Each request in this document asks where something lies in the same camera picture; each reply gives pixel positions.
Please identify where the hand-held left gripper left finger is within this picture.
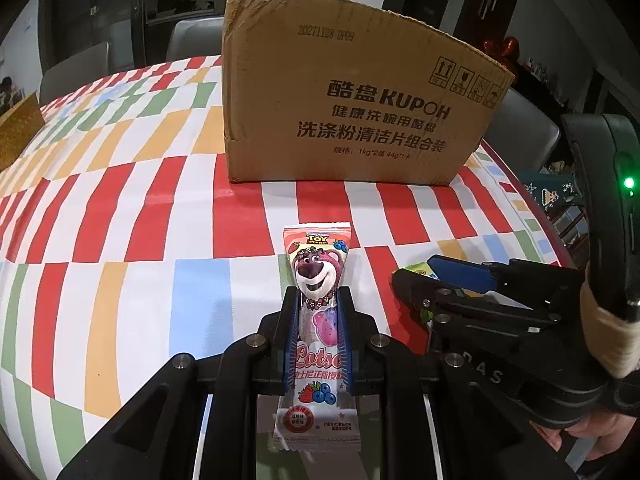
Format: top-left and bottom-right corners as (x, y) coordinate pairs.
(57, 287), (302, 480)

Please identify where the person's right hand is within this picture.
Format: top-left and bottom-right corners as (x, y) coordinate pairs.
(542, 410), (640, 457)

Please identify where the grey chair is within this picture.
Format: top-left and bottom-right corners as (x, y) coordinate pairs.
(484, 87), (562, 162)
(165, 16), (226, 64)
(39, 41), (111, 106)

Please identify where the pink Lotso bear snack packet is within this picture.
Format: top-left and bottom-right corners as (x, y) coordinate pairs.
(272, 222), (362, 453)

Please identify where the golden brown box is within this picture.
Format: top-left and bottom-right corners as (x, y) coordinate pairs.
(0, 91), (47, 172)

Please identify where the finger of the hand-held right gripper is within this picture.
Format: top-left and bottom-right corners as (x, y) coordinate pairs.
(392, 269), (564, 334)
(428, 254), (587, 312)

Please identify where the green candy packet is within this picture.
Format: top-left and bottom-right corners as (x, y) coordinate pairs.
(403, 261), (439, 326)

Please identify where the colourful checked tablecloth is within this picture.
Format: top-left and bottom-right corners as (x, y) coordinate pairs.
(0, 54), (568, 480)

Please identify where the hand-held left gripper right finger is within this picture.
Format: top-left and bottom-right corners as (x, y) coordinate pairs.
(339, 287), (576, 480)

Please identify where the brown cardboard box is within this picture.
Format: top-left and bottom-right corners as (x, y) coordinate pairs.
(221, 0), (516, 187)

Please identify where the red bow ornament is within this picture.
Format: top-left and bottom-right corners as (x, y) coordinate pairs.
(481, 35), (522, 77)

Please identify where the green patterned box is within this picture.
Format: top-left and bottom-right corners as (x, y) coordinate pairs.
(519, 169), (583, 213)

